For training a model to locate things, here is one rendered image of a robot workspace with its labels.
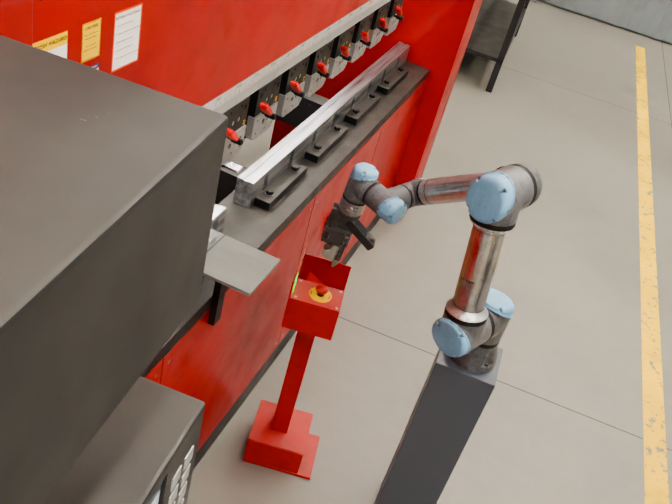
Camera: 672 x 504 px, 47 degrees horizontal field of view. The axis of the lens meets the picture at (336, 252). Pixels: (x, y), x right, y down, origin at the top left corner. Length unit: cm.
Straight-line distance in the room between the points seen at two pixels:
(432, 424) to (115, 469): 172
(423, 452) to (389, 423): 64
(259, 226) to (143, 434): 164
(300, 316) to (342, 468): 78
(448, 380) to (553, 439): 118
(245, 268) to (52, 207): 154
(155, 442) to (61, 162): 37
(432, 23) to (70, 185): 344
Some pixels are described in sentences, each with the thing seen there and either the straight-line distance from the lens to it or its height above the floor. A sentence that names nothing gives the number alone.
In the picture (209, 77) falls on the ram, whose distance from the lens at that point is 185.
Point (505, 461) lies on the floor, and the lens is 322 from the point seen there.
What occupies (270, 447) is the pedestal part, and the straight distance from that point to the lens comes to 278.
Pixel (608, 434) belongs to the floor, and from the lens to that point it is 359.
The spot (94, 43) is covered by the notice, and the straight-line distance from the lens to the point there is 142.
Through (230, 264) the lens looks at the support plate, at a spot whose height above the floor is 100.
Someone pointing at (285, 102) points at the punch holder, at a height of 123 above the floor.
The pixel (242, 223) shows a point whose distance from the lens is 241.
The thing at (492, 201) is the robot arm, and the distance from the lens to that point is 188.
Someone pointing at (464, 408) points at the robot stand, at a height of 65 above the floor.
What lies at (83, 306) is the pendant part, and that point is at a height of 191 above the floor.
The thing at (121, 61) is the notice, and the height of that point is 162.
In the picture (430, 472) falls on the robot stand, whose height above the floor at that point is 34.
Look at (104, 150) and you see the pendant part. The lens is 57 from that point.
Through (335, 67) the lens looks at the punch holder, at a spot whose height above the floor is 122.
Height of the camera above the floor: 224
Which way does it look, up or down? 35 degrees down
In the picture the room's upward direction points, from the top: 16 degrees clockwise
